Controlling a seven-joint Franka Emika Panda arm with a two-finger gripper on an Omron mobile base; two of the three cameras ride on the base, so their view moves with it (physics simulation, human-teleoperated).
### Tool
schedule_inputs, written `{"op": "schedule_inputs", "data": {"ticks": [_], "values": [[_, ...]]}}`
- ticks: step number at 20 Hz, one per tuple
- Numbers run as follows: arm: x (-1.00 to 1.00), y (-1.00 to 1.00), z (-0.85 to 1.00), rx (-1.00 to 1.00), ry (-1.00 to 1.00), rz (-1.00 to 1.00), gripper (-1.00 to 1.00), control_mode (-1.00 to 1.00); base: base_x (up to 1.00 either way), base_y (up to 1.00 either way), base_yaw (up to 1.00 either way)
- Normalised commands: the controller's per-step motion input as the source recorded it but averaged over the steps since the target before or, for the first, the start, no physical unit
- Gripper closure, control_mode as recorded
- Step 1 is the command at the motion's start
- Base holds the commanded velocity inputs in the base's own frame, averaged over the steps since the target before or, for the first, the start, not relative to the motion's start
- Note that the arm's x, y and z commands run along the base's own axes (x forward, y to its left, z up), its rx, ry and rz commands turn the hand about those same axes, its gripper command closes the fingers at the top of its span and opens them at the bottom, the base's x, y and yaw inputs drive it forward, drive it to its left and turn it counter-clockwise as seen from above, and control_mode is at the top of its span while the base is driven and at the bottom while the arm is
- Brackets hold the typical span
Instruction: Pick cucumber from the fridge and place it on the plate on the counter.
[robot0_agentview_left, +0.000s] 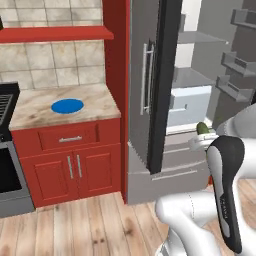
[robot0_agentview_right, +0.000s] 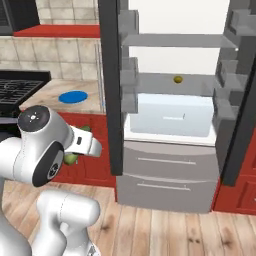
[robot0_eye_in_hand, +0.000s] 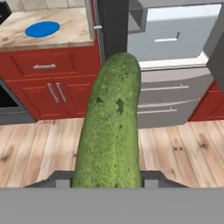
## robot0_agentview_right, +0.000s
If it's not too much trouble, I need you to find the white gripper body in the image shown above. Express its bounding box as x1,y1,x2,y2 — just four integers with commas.
84,135,103,158

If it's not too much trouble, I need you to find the green cucumber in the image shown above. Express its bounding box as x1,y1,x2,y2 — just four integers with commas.
62,125,92,167

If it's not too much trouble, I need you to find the dark grey fridge door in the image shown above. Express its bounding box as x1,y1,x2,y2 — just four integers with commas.
98,0,140,177
212,0,256,188

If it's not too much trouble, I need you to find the blue plate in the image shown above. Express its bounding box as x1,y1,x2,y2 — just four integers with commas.
58,90,89,105

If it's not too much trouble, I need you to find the grey fridge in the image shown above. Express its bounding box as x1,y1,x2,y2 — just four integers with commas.
98,0,256,215

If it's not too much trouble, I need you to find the grey fridge shelf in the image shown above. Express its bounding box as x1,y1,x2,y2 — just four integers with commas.
121,72,218,98
121,33,238,50

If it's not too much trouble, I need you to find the red base cupboard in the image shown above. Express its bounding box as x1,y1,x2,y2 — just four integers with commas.
212,128,256,216
49,111,117,188

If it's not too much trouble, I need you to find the grey freezer drawer front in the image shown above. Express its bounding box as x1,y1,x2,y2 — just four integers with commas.
122,140,220,183
115,173,220,215

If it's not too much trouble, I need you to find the pale blue crisper drawer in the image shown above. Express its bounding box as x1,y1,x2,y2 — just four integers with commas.
127,92,215,139

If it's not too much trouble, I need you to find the black hob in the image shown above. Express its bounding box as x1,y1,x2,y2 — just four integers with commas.
0,69,52,118

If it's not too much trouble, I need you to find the dark microwave oven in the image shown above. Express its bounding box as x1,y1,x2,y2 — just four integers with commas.
0,0,41,36

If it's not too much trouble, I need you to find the silver freezer drawer handle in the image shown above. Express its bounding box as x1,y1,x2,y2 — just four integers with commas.
137,156,197,166
136,181,192,192

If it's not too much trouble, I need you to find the red wall cupboard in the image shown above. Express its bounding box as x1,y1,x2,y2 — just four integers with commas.
13,24,101,39

